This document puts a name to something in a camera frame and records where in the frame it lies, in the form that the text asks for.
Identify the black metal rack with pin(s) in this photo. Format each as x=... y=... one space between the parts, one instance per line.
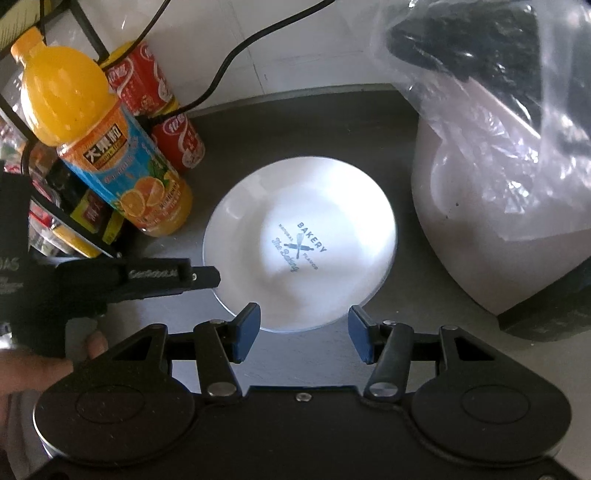
x=90 y=27

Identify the red label drink bottle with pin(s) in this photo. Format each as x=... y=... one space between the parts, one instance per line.
x=182 y=143
x=143 y=83

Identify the orange juice bottle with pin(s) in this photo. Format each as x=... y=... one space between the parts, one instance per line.
x=92 y=138

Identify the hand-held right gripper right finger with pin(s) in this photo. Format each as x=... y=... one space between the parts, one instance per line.
x=361 y=332

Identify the small white plate crossed print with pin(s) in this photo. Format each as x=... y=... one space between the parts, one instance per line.
x=300 y=207

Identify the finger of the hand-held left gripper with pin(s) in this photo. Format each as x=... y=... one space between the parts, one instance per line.
x=147 y=296
x=152 y=275

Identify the black silver pressure cooker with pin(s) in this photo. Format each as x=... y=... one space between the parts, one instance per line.
x=461 y=230

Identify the person's left hand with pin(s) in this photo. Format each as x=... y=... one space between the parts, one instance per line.
x=32 y=374

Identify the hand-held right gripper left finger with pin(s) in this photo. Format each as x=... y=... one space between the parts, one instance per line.
x=247 y=330

